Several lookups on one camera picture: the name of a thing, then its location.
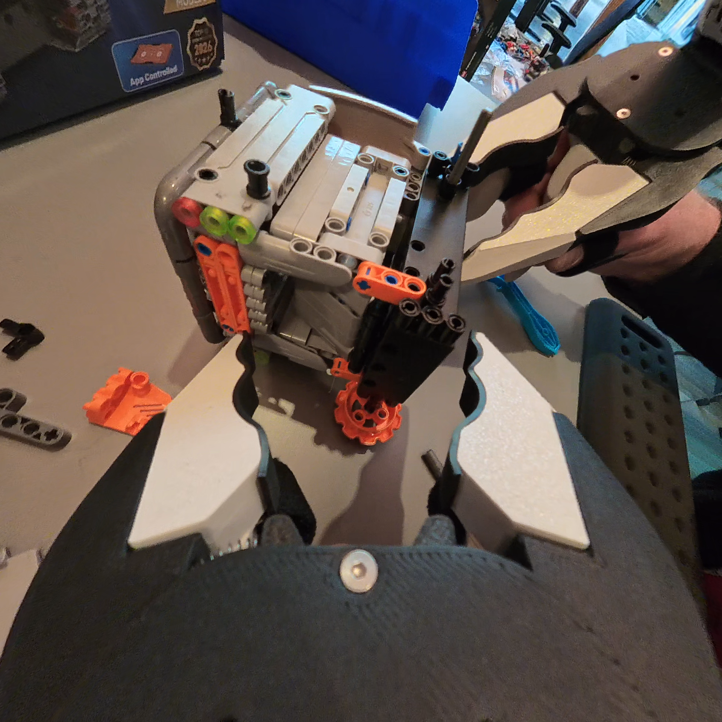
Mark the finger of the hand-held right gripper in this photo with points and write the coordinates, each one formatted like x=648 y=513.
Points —
x=524 y=124
x=553 y=237

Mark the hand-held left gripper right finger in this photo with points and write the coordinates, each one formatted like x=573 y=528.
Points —
x=519 y=451

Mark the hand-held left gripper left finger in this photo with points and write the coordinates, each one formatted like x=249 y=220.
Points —
x=197 y=451

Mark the building block robot vehicle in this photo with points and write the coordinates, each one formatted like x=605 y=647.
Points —
x=316 y=225

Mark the person's right forearm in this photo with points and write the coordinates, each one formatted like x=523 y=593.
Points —
x=677 y=316

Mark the person's right hand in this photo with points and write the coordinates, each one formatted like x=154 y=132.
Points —
x=665 y=242

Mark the orange wedge plate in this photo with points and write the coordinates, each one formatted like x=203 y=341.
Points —
x=124 y=403

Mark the blue brick separator tool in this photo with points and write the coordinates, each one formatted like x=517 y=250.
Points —
x=536 y=327

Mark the dark perforated pad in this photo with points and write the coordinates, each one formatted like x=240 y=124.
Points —
x=637 y=423

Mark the dark grey bent liftarm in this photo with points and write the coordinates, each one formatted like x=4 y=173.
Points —
x=28 y=426

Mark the blue plastic storage bin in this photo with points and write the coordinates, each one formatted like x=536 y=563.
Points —
x=349 y=45

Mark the black angle connector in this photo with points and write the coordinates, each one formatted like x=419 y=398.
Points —
x=20 y=338

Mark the printed robot kit box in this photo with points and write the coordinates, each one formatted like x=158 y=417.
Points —
x=84 y=56

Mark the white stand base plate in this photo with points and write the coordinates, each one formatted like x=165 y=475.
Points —
x=17 y=586

